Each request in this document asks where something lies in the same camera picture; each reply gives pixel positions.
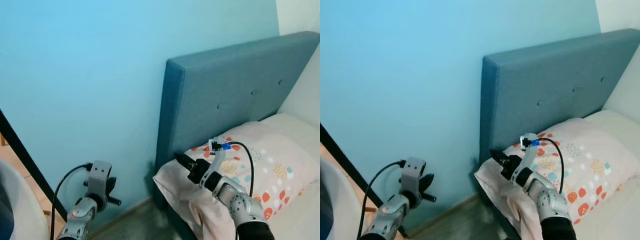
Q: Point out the blue-grey upholstered headboard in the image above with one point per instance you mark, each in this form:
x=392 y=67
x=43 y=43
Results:
x=235 y=80
x=555 y=75

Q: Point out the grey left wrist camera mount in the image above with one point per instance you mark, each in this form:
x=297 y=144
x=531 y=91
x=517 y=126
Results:
x=100 y=175
x=414 y=172

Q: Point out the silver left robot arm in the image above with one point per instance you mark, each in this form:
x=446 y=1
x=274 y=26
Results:
x=80 y=217
x=390 y=215

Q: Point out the black door frame bar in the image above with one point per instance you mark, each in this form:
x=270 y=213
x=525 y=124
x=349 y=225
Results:
x=345 y=159
x=30 y=165

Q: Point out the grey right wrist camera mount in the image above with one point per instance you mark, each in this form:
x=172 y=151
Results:
x=530 y=157
x=219 y=160

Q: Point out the white chair wooden legs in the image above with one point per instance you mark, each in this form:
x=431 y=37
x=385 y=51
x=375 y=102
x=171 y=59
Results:
x=340 y=200
x=30 y=200

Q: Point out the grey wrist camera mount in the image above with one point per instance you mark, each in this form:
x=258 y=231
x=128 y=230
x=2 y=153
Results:
x=219 y=160
x=100 y=175
x=414 y=172
x=530 y=157

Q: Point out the dark blue bed base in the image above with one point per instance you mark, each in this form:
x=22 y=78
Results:
x=495 y=222
x=172 y=222

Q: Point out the pink patterned pillow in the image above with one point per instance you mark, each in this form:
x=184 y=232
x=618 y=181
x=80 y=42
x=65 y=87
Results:
x=590 y=165
x=280 y=170

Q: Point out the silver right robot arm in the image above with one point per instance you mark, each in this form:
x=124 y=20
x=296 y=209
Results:
x=547 y=197
x=240 y=202

